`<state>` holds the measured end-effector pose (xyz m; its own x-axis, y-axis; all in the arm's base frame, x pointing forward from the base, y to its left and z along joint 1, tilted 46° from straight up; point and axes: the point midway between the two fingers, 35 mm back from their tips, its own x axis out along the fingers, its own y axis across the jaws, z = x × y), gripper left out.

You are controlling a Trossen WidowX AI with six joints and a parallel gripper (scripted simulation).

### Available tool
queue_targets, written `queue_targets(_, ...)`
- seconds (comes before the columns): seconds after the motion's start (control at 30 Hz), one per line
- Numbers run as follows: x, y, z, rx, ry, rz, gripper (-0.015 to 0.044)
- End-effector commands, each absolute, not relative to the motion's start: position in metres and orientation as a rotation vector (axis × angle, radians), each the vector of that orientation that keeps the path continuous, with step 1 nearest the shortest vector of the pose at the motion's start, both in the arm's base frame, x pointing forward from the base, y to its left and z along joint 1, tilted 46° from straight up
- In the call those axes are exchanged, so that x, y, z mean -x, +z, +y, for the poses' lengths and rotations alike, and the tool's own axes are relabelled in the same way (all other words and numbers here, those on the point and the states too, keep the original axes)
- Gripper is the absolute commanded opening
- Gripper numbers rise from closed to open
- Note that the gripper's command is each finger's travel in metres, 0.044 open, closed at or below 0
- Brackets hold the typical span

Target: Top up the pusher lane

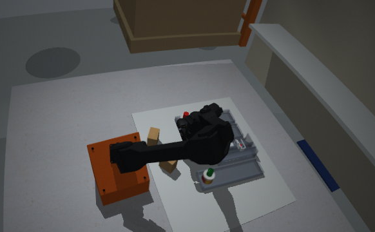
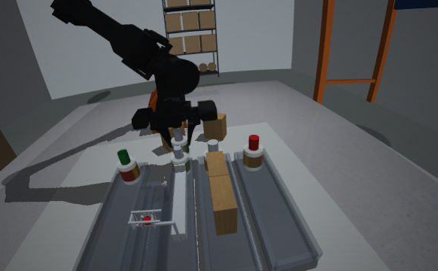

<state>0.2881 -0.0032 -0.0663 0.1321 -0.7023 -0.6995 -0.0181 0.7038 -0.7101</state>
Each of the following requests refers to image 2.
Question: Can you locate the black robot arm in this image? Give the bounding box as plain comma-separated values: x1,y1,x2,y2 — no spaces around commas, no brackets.
50,0,200,129

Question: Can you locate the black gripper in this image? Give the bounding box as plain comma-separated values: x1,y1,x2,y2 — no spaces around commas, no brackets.
132,87,217,148

